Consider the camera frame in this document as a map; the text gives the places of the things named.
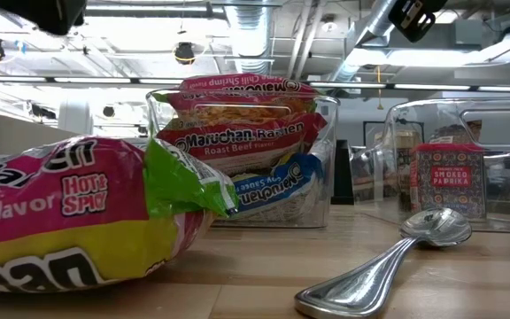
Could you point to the smoked paprika tin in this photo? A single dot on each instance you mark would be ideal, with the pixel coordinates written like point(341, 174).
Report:
point(450, 177)

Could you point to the linear ceiling light strip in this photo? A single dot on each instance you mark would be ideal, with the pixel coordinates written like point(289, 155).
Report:
point(348, 84)

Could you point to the lime chili ramen packet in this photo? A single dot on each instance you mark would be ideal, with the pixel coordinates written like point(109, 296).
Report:
point(246, 84)

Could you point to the roast beef ramen packet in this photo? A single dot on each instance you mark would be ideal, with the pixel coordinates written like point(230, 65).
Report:
point(246, 142)

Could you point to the white column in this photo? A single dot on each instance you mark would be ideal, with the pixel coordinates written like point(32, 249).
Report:
point(75, 111)

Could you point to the hot spicy ramen packet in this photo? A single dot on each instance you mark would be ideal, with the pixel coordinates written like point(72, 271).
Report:
point(82, 230)

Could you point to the tan lid spice jar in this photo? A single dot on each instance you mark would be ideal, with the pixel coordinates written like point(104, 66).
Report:
point(404, 168)

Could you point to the round silver ceiling duct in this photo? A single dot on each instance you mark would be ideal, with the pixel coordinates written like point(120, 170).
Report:
point(249, 40)

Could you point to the long silver ceiling duct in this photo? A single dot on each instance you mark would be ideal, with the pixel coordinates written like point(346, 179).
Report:
point(370, 26)

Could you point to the white rectangular tray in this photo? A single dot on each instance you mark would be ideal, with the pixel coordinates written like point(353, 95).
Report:
point(7, 137)

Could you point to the white ceiling smoke detector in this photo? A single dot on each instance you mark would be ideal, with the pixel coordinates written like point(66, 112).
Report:
point(328, 25)

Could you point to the black dome camera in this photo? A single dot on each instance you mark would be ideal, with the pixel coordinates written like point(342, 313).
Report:
point(109, 111)

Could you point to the brown spice bag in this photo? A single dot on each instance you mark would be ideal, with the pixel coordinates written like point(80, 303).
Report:
point(454, 133)

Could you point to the silver metal spoon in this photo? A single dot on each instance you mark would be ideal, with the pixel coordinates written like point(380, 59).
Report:
point(361, 288)

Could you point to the clear plastic bin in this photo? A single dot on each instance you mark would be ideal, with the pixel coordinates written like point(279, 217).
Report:
point(414, 113)
point(329, 111)

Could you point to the blue soy sauce ramen packet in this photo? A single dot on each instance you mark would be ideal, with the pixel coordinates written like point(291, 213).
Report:
point(277, 186)

